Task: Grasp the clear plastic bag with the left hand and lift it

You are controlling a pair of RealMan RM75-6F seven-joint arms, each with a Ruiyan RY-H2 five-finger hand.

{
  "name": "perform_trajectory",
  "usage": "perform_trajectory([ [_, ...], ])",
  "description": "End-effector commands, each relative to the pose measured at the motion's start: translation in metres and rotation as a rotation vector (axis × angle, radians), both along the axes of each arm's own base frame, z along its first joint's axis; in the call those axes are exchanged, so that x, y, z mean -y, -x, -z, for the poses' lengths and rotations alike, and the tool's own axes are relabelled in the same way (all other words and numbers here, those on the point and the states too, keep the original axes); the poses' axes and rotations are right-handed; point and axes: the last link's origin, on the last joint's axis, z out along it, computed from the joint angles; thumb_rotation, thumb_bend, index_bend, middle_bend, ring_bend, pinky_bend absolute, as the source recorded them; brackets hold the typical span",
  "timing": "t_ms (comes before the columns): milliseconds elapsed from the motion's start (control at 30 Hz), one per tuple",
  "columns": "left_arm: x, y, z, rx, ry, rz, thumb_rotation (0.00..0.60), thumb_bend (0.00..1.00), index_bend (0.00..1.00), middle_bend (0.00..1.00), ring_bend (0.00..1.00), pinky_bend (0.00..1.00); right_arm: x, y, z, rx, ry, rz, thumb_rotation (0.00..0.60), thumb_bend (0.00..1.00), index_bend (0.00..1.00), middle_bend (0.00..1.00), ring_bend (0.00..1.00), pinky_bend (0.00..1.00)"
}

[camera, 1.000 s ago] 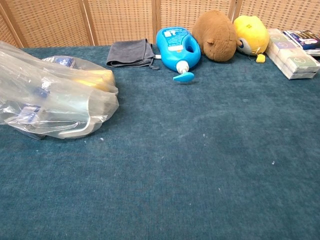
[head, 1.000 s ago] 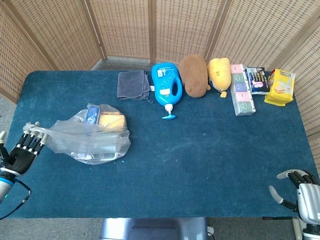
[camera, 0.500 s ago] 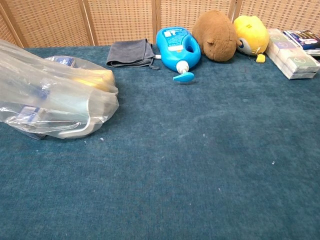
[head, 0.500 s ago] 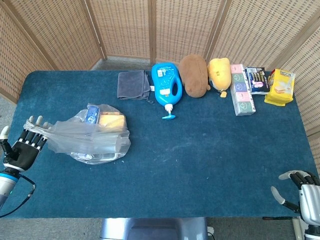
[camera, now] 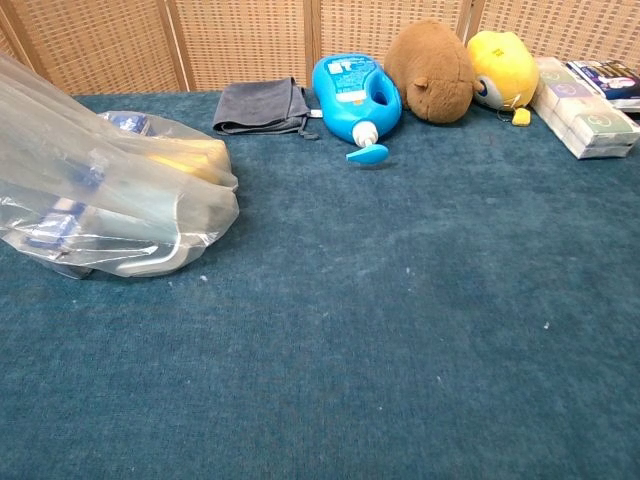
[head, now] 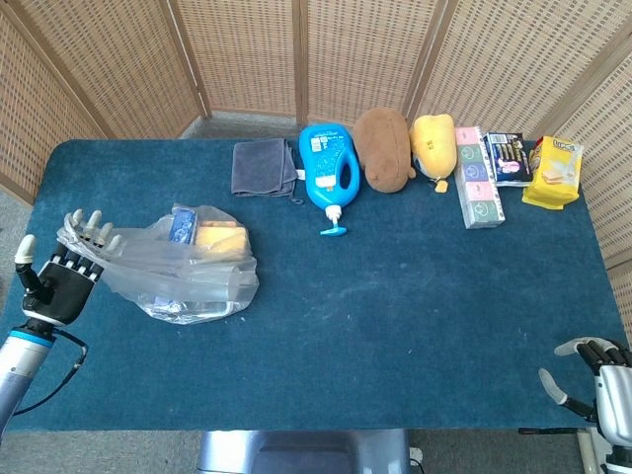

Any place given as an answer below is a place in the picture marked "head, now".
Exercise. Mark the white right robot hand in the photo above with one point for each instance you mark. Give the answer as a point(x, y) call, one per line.
point(614, 395)

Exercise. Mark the clear plastic bag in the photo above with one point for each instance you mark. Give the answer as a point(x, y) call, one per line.
point(148, 266)

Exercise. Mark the yellow pack inside bag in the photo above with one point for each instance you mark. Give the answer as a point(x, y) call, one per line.
point(222, 242)

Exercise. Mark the blue carpet table mat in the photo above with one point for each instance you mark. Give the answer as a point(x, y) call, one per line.
point(345, 321)

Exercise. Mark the blue pump bottle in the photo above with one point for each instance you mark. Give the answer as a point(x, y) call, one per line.
point(321, 182)

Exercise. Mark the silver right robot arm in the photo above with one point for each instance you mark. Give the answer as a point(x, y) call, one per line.
point(619, 464)

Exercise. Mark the blue box inside bag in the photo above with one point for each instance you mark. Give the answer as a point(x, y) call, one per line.
point(181, 227)

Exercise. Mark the yellow snack bag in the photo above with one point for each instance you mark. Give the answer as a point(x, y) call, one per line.
point(553, 182)

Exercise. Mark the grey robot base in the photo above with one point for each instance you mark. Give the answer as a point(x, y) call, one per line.
point(306, 451)

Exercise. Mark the dark snack packet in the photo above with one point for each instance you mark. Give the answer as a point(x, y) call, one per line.
point(508, 158)

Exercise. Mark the grey folded cloth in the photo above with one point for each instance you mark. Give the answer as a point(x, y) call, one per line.
point(261, 168)

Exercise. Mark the small yellow hang tag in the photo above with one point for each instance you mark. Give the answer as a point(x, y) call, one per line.
point(441, 186)

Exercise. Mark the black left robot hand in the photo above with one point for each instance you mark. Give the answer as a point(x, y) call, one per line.
point(59, 291)

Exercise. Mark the brown capybara plush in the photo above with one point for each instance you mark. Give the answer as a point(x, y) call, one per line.
point(385, 148)

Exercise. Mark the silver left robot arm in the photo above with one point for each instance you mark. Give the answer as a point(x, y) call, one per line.
point(20, 360)

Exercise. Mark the pastel tissue pack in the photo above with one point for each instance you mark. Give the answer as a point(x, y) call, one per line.
point(479, 187)

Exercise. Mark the yellow plush toy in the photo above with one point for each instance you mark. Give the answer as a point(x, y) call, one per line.
point(434, 143)

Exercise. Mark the wicker folding screen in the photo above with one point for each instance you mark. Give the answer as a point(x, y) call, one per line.
point(123, 59)

